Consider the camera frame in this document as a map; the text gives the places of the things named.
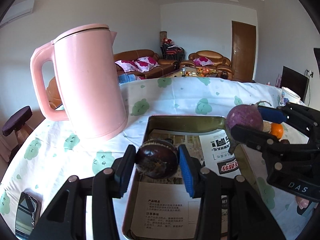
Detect dark mangosteen fruit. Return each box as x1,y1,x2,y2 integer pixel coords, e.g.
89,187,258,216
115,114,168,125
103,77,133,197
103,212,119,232
135,139,179,179

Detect coffee table with fruits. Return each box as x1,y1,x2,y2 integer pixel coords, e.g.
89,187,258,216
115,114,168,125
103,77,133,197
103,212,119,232
163,67,218,77

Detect person's right hand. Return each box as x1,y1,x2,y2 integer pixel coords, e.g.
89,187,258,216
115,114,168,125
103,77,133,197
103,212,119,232
296,196,317,217

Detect large orange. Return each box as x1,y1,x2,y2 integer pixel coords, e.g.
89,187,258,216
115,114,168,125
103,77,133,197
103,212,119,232
269,122,284,140

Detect white cartoon mug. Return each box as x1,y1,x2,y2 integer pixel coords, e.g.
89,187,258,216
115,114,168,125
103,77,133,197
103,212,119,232
279,87,300,107

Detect black smartphone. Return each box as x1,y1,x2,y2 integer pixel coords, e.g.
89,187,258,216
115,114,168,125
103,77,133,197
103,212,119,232
15,192,41,239

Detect black television screen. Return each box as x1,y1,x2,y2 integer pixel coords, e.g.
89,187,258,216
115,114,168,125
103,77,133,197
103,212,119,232
280,66,309,102

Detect cloud print white tablecloth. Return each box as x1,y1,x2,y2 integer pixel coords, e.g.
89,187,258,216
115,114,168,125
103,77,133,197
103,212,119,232
0,76,313,240

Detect gold and pink tin box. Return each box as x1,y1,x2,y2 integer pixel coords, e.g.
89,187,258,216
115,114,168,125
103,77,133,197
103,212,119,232
122,115,258,239

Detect brown leather armchair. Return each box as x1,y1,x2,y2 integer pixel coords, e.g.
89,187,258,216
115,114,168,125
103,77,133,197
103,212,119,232
180,50,234,80

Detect brown wooden door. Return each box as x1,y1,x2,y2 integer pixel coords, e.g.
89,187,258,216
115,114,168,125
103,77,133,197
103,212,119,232
231,21,257,82

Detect dark wooden stool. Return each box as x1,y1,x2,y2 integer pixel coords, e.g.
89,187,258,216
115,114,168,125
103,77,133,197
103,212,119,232
2,106,33,147

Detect orange leather chair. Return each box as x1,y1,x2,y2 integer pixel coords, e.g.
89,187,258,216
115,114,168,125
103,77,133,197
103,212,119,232
46,77,62,110

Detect long brown leather sofa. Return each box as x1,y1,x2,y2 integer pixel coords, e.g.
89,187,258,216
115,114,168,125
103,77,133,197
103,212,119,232
113,49,178,79

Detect stacked dark chairs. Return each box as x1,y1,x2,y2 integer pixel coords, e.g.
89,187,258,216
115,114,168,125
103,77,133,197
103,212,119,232
160,37,185,63

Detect pink electric kettle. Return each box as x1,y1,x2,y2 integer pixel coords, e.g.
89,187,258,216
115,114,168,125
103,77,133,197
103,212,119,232
30,24,128,139

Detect white wall air conditioner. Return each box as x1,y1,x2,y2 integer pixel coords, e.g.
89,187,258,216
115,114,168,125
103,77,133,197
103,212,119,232
1,0,35,28

